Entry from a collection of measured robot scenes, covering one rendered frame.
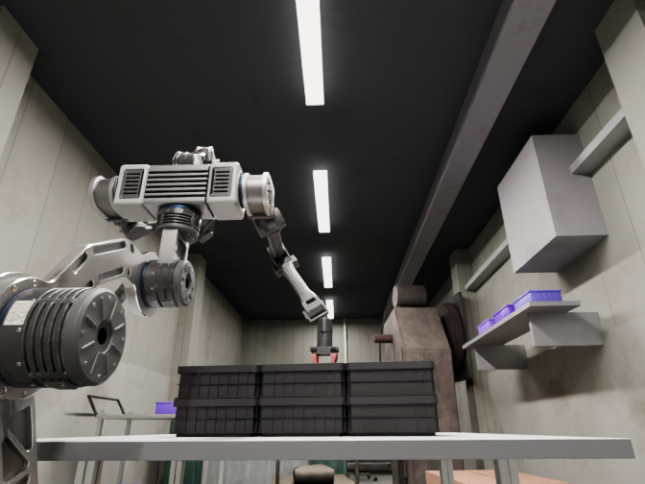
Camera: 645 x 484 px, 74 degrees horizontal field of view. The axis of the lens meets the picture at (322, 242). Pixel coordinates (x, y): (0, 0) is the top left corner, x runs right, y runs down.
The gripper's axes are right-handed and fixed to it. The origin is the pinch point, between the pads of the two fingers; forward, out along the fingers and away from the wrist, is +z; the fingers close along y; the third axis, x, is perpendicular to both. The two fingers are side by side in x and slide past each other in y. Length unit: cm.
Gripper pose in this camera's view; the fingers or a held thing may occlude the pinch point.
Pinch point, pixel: (323, 374)
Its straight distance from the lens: 160.2
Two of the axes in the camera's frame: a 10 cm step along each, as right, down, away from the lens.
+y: -9.9, 0.4, 1.2
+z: -0.1, 9.2, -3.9
